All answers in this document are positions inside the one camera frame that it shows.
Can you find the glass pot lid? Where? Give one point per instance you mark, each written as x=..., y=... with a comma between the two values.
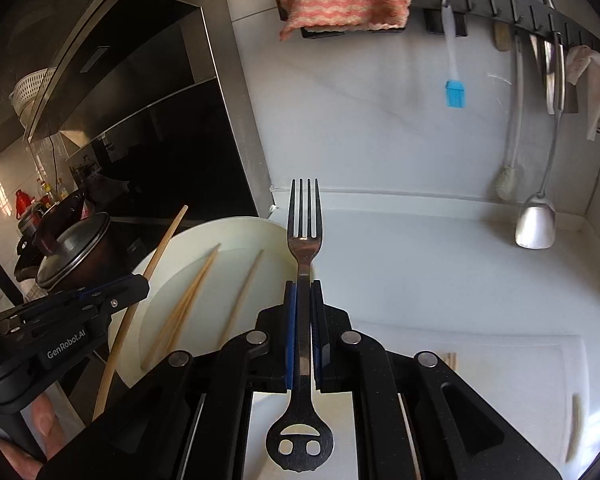
x=72, y=252

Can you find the long wooden chopstick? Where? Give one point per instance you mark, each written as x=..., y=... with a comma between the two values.
x=130, y=325

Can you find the small metal pot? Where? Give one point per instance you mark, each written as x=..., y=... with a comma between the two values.
x=30, y=222

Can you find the person's left hand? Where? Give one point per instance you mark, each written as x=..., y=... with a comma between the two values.
x=47, y=420

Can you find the condiment bottles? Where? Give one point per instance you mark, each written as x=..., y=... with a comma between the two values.
x=50, y=192

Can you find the blue silicone brush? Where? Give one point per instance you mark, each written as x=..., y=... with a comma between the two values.
x=455, y=95

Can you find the wooden spatula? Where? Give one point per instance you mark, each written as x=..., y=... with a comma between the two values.
x=500, y=30

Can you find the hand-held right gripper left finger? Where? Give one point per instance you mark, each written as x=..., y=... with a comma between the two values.
x=291, y=340

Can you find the white hanging cloth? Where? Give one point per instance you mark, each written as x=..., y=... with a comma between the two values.
x=592, y=90

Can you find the black stove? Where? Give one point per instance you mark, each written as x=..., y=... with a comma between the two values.
x=125, y=237

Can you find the red container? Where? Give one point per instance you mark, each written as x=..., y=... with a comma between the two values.
x=24, y=205

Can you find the pink striped dishcloth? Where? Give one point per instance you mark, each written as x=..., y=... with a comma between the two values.
x=345, y=0

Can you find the steel range hood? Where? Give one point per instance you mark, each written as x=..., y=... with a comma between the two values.
x=130, y=60

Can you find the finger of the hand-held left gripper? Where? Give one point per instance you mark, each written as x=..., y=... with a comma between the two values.
x=115, y=281
x=100, y=305

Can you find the metal ladle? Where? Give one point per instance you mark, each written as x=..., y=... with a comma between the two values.
x=535, y=225

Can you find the dark cooking pot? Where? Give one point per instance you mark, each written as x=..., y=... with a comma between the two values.
x=100, y=260

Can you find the white colander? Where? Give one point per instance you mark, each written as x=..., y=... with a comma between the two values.
x=30, y=90

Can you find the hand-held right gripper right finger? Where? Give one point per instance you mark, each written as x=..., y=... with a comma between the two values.
x=320, y=345

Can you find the white plastic cutting board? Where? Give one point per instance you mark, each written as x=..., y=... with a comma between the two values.
x=480, y=385

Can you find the white round basin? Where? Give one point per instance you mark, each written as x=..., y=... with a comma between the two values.
x=260, y=240

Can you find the hanging metal spoon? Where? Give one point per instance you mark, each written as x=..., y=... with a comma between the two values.
x=552, y=85

